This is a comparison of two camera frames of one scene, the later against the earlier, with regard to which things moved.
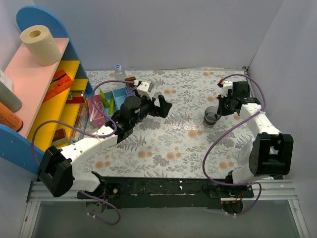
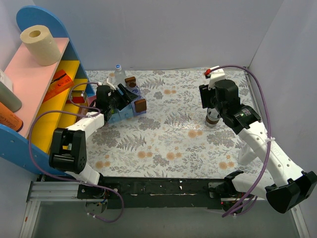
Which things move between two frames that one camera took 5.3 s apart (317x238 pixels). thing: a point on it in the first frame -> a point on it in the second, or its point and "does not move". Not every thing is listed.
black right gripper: (223, 104) -> (203, 96)
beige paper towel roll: (41, 44) does not move
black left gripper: (155, 108) -> (127, 93)
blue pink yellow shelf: (55, 98) does not move
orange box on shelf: (61, 82) does not move
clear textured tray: (190, 121) does not move
